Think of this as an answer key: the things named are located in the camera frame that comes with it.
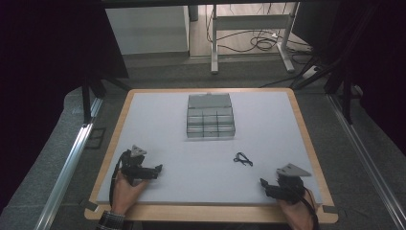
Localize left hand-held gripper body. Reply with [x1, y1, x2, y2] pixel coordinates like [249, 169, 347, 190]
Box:
[120, 145, 160, 187]

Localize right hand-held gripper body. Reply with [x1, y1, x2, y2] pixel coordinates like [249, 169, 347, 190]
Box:
[267, 163, 312, 206]

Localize small black clip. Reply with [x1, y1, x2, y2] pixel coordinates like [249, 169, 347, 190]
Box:
[233, 151, 254, 168]

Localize clear plastic compartment box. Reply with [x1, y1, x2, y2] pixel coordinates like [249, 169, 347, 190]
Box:
[186, 92, 237, 139]

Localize person's left hand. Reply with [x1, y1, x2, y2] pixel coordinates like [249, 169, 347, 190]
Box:
[111, 170, 149, 217]

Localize person's right hand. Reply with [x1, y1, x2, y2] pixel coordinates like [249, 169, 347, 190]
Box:
[277, 190, 318, 230]

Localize grey table mat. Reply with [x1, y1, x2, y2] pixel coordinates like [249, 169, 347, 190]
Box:
[96, 91, 324, 206]

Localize black tape strip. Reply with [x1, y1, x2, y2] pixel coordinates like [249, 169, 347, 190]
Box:
[79, 198, 100, 213]
[321, 204, 339, 215]

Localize grey striped sleeve cuff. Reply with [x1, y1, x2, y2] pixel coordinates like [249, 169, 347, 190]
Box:
[95, 209, 126, 230]

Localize wooden table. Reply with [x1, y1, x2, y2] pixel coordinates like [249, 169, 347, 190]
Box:
[83, 87, 339, 224]

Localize black metal stand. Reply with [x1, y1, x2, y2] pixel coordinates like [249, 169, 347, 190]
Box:
[79, 74, 132, 125]
[288, 54, 357, 127]

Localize white power strip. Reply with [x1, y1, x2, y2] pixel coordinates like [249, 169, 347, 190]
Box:
[301, 64, 321, 81]

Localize white cabinet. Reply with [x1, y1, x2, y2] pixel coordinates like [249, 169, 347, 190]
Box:
[104, 5, 192, 56]

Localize black curtain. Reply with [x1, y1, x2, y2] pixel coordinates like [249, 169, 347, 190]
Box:
[0, 0, 130, 215]
[291, 0, 406, 157]

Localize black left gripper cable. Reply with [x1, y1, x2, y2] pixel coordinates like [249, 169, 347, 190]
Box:
[108, 150, 128, 207]

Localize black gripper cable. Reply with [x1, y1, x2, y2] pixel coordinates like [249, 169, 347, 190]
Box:
[300, 186, 321, 230]
[108, 150, 128, 207]

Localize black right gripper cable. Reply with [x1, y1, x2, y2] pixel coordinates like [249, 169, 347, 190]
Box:
[300, 186, 321, 230]

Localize black floor frame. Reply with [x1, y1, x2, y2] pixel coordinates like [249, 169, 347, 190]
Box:
[84, 126, 107, 150]

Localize aluminium rail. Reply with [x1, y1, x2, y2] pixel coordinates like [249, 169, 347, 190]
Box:
[327, 93, 406, 230]
[33, 96, 104, 230]

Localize black floor cables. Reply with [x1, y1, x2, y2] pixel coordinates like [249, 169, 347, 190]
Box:
[205, 3, 315, 65]

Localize white desk frame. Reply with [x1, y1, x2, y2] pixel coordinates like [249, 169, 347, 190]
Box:
[210, 2, 301, 75]

